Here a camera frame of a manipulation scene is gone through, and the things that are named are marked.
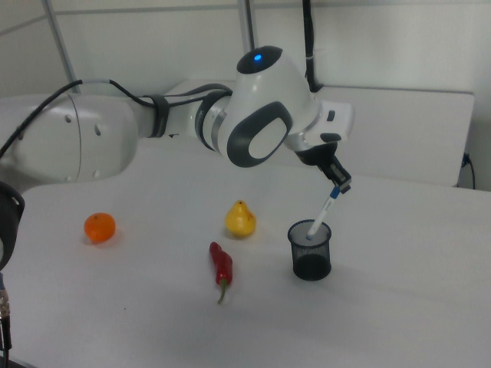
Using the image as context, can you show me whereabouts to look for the metal connector cable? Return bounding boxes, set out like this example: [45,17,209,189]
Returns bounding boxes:
[0,272,14,363]

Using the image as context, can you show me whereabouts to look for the yellow toy pear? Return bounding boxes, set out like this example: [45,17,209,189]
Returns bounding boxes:
[224,199,258,237]

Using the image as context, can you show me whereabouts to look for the grey partition frame post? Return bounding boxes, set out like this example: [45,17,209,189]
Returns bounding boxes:
[44,0,78,91]

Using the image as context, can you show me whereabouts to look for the thin dark wall cable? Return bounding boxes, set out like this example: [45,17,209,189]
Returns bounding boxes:
[461,152,477,189]

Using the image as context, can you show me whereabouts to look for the red chili pepper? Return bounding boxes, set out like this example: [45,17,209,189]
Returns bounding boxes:
[208,241,234,306]

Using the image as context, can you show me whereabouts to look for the white blue marker pen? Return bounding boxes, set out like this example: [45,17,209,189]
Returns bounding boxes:
[305,185,343,242]

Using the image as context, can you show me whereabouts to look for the black mesh pen cup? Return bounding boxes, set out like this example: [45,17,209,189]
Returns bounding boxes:
[287,218,333,281]

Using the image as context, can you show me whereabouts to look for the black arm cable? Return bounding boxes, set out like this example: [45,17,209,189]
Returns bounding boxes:
[0,77,233,162]

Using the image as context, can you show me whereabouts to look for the orange mandarin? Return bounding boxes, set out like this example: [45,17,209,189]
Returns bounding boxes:
[83,212,117,245]

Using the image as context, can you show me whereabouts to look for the black camera pole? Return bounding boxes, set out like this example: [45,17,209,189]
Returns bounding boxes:
[301,0,324,94]

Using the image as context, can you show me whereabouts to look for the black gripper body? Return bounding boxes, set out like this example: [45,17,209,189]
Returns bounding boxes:
[294,140,343,174]

